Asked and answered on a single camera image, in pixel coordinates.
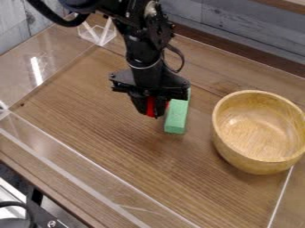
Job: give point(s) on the red plush strawberry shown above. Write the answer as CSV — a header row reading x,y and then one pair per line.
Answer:
x,y
151,106

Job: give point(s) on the clear acrylic corner bracket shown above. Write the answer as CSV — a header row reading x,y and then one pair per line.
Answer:
x,y
96,34

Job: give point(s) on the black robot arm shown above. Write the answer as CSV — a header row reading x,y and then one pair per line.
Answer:
x,y
139,21

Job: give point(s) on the black metal table frame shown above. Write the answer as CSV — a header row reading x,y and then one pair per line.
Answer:
x,y
49,214

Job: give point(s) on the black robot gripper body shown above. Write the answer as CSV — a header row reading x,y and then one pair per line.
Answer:
x,y
149,79

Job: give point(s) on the wooden bowl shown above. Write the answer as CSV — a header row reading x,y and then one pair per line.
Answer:
x,y
258,131

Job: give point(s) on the clear acrylic front barrier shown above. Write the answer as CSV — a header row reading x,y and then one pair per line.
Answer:
x,y
92,193

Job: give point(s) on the green foam block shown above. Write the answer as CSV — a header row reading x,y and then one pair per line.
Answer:
x,y
176,116

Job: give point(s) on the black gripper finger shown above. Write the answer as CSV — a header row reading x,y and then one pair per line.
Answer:
x,y
160,105
139,101

